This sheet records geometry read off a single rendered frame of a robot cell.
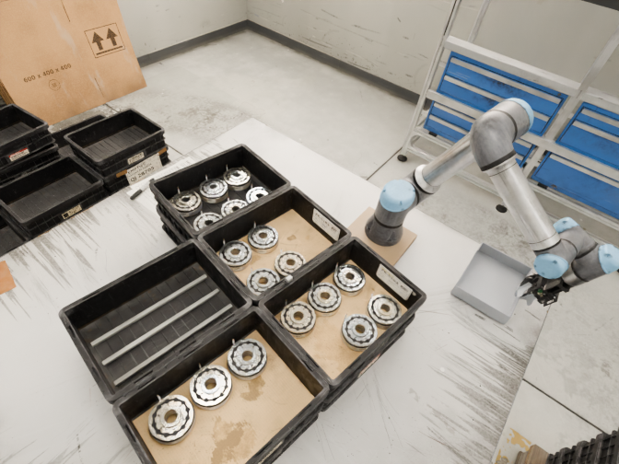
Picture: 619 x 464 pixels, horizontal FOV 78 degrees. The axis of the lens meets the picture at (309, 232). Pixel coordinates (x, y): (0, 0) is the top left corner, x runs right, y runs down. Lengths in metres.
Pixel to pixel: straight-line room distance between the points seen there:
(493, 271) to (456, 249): 0.16
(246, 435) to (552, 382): 1.76
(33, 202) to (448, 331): 2.01
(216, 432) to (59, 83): 3.02
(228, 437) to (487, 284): 1.04
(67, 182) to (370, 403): 1.87
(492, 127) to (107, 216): 1.37
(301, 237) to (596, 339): 1.92
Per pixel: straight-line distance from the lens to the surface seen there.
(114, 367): 1.16
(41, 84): 3.57
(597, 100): 2.67
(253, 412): 1.06
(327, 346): 1.13
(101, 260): 1.54
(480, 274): 1.59
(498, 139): 1.15
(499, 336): 1.50
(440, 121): 2.94
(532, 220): 1.19
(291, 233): 1.34
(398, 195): 1.39
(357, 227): 1.54
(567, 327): 2.68
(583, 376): 2.56
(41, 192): 2.39
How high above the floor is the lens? 1.85
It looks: 49 degrees down
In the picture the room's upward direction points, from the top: 8 degrees clockwise
